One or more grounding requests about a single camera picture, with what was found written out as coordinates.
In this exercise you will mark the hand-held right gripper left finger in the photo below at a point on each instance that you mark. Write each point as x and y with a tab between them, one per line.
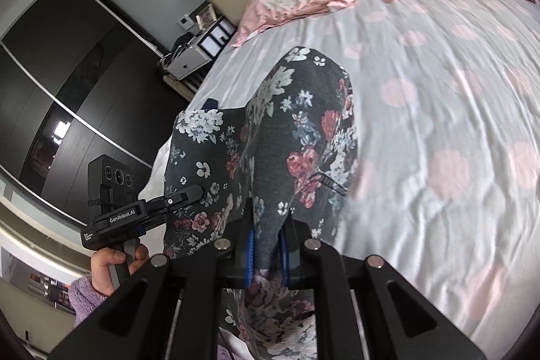
251	254

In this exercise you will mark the light pink printed pillow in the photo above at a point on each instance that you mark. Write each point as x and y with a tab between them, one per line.
287	1

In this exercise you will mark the photo frame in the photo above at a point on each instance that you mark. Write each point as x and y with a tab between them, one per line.
206	16

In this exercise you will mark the dark wardrobe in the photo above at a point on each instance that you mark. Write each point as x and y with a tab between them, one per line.
63	69

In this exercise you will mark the person's left forearm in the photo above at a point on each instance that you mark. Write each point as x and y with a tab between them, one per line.
86	301

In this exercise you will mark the black and white nightstand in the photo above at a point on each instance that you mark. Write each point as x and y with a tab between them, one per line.
185	62

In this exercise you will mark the person's left hand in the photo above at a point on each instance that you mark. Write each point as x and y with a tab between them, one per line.
101	267

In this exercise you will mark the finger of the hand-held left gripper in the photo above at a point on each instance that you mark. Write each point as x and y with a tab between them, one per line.
181	195

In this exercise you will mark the beige radiator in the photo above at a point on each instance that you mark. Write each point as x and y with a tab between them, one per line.
187	86

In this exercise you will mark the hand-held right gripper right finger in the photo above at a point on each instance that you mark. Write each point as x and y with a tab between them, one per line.
284	258

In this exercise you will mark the bed with pink-dotted sheet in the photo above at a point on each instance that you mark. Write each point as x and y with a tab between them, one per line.
443	111

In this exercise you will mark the white wall thermostat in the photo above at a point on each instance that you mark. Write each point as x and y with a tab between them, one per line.
184	21

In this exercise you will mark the dark floral pants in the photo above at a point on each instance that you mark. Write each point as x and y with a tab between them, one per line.
287	119

